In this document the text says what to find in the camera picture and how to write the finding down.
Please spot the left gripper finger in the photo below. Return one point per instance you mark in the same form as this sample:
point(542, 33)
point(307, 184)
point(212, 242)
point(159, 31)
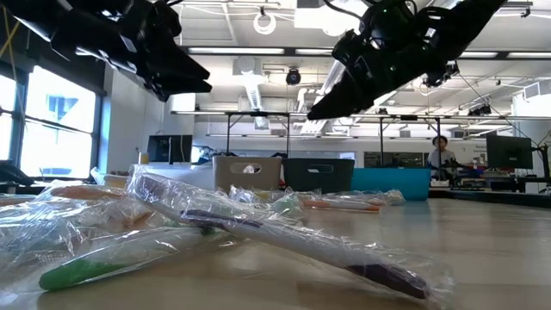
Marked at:
point(176, 64)
point(181, 90)

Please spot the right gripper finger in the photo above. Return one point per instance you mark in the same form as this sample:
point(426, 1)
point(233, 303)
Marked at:
point(344, 101)

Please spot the green toothbrush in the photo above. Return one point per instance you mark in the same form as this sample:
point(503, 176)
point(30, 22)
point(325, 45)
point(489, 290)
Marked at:
point(73, 273)
point(249, 169)
point(284, 206)

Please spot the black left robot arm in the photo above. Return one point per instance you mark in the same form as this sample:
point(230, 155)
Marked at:
point(146, 8)

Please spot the white ceiling baffles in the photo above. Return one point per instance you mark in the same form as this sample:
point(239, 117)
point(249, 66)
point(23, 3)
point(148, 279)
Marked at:
point(312, 97)

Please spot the black ceiling spotlights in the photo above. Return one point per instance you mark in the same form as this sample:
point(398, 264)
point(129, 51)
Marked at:
point(435, 79)

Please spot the black round ceiling speaker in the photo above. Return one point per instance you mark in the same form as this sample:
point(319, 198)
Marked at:
point(293, 76)

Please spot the long ceiling light strip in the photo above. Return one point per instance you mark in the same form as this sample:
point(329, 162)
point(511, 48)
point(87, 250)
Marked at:
point(237, 50)
point(529, 55)
point(314, 51)
point(475, 54)

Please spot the black computer monitor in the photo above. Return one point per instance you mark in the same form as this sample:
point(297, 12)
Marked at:
point(510, 151)
point(168, 148)

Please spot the dark grey plastic bin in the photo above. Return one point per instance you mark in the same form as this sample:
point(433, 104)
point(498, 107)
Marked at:
point(340, 176)

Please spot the yellow cup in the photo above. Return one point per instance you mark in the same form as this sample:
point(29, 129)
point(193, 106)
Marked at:
point(143, 158)

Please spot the white plastic bin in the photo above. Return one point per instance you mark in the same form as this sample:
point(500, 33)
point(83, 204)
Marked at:
point(193, 172)

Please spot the white ceiling light panel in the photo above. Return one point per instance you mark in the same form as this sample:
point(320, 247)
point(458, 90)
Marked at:
point(314, 17)

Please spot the teal plastic bin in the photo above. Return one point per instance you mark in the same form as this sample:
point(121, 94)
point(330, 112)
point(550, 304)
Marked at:
point(396, 181)

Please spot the person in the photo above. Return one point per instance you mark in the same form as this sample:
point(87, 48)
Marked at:
point(441, 157)

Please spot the beige plastic bin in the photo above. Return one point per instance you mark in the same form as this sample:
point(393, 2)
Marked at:
point(267, 176)

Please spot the large window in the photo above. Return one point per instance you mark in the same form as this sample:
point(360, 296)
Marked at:
point(56, 146)

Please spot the black equipment on desk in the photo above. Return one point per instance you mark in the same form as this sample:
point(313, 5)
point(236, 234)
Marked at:
point(473, 176)

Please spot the purple toothbrush in clear wrapper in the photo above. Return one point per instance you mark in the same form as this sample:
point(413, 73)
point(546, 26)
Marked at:
point(301, 243)

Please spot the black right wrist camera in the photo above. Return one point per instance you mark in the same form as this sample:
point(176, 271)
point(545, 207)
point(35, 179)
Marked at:
point(387, 21)

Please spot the white air duct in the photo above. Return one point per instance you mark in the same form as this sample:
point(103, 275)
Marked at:
point(254, 92)

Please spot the black workstation frame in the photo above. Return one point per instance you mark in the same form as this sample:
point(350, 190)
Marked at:
point(258, 113)

